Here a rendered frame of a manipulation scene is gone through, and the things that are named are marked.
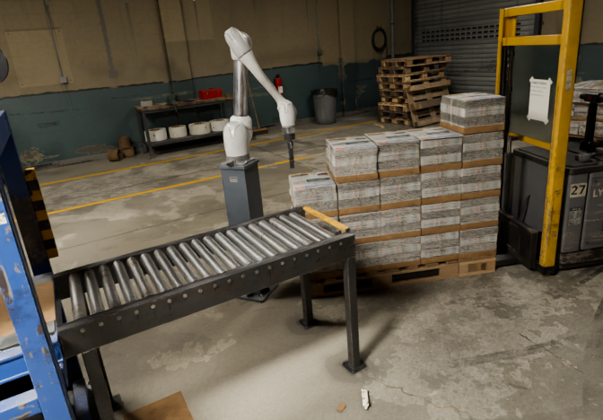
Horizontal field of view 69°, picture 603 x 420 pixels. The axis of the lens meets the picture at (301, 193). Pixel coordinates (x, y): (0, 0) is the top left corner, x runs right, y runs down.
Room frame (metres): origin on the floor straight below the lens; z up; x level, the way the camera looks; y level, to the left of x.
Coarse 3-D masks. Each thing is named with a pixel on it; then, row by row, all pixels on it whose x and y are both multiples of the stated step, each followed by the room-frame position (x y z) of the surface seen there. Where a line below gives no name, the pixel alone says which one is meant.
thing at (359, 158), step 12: (348, 144) 2.90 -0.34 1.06; (360, 144) 2.87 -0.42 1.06; (372, 144) 2.85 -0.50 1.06; (336, 156) 2.79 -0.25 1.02; (348, 156) 2.79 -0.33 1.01; (360, 156) 2.80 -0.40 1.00; (372, 156) 2.81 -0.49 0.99; (336, 168) 2.79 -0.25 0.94; (348, 168) 2.80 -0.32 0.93; (360, 168) 2.81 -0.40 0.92; (372, 168) 2.81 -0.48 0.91
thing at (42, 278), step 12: (36, 276) 1.88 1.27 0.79; (48, 276) 1.85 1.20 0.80; (0, 288) 1.79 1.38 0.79; (48, 324) 1.45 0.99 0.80; (60, 324) 1.58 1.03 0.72; (12, 336) 1.39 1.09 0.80; (0, 348) 1.33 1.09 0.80; (12, 348) 1.33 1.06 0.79; (60, 348) 1.36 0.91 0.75; (0, 360) 1.27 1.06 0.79; (12, 360) 1.29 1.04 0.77; (24, 360) 1.30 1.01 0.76; (60, 360) 1.35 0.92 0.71; (0, 372) 1.27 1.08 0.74; (12, 372) 1.28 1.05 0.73; (24, 372) 1.29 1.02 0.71; (0, 384) 1.26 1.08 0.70
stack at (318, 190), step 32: (320, 192) 2.78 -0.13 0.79; (352, 192) 2.81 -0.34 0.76; (384, 192) 2.83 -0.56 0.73; (416, 192) 2.86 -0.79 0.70; (448, 192) 2.88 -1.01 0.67; (320, 224) 2.78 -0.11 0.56; (352, 224) 2.80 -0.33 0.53; (384, 224) 2.82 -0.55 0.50; (416, 224) 2.85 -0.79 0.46; (448, 224) 2.87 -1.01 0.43; (384, 256) 2.83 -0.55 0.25; (416, 256) 2.85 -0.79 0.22; (320, 288) 2.77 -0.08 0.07
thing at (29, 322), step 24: (0, 192) 1.21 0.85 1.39; (0, 216) 1.20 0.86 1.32; (0, 240) 1.20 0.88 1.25; (0, 264) 1.19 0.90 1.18; (24, 264) 1.23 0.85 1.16; (24, 288) 1.21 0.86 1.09; (24, 312) 1.20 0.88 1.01; (24, 336) 1.19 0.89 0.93; (48, 336) 1.27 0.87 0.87; (48, 360) 1.21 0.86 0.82; (48, 384) 1.20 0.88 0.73; (48, 408) 1.19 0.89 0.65; (72, 408) 1.27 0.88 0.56
